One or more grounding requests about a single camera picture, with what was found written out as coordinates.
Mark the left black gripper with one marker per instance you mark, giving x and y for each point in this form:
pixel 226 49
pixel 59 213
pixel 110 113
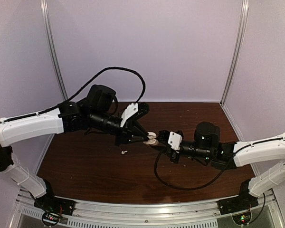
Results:
pixel 129 130

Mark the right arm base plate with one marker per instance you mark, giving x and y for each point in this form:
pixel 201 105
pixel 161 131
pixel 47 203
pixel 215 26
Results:
pixel 235 204

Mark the left aluminium frame post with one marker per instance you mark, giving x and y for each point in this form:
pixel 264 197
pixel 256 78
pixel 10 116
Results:
pixel 52 49

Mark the aluminium frame post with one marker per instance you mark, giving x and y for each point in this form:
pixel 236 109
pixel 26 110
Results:
pixel 52 49
pixel 238 44

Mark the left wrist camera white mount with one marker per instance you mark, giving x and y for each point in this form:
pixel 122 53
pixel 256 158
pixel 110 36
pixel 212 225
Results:
pixel 134 111

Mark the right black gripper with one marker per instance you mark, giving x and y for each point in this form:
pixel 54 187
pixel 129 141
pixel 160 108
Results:
pixel 172 155

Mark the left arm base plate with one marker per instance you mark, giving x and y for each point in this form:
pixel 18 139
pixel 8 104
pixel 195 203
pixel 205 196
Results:
pixel 59 206

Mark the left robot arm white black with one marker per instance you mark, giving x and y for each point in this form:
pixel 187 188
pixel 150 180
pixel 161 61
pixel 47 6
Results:
pixel 91 112

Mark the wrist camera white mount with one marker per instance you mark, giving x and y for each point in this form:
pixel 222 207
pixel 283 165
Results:
pixel 134 111
pixel 172 139

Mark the right aluminium frame post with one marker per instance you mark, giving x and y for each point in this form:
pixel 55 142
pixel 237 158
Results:
pixel 238 44

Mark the white earbud charging case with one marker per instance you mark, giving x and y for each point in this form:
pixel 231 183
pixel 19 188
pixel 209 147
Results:
pixel 152 139

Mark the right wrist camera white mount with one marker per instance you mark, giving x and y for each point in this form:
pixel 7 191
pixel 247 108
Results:
pixel 172 139

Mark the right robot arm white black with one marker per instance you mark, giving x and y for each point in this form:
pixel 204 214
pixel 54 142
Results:
pixel 225 156

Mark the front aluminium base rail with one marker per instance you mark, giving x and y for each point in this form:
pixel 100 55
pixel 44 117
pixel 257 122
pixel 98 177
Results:
pixel 88 214

